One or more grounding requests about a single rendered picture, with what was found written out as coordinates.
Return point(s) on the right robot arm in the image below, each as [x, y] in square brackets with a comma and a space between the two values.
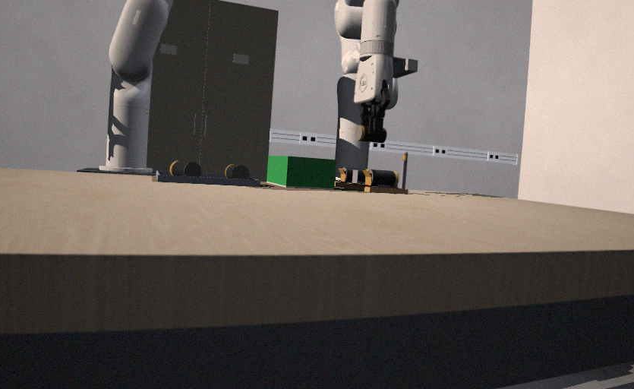
[131, 53]

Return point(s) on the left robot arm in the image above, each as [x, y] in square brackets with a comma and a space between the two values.
[371, 24]

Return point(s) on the green box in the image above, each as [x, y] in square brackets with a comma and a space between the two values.
[301, 172]

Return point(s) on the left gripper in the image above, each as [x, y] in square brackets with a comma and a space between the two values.
[374, 82]

